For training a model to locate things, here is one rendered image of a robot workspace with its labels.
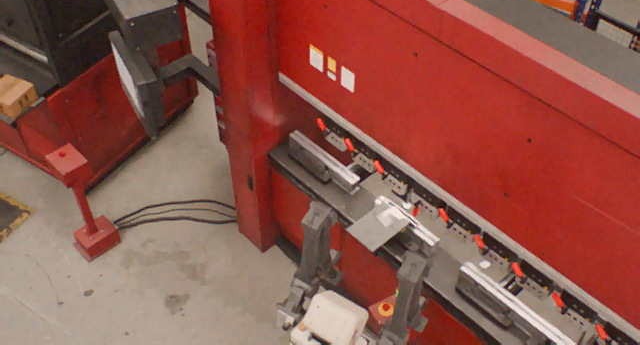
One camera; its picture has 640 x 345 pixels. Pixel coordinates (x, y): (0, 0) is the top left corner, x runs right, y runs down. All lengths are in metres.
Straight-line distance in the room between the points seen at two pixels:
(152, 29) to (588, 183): 1.95
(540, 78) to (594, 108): 0.21
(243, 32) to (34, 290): 2.26
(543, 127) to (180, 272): 2.75
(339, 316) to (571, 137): 1.08
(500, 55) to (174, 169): 3.18
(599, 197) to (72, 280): 3.28
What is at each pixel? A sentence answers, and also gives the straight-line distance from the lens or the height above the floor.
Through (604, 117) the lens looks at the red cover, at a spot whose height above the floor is 2.23.
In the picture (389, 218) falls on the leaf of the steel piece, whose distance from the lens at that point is 3.68.
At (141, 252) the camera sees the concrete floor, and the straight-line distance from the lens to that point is 4.91.
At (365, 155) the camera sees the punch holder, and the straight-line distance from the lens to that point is 3.59.
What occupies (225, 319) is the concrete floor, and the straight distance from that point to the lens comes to 4.54.
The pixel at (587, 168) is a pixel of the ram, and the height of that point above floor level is 1.98.
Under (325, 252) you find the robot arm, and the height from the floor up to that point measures 1.35.
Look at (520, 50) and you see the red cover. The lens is 2.61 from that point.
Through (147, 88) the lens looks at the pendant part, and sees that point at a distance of 3.59.
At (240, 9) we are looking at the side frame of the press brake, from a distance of 3.45.
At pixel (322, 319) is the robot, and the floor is 1.34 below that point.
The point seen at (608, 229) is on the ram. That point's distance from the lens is 2.83.
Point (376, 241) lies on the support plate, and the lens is 3.59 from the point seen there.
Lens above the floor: 3.86
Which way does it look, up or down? 47 degrees down
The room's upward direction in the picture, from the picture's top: straight up
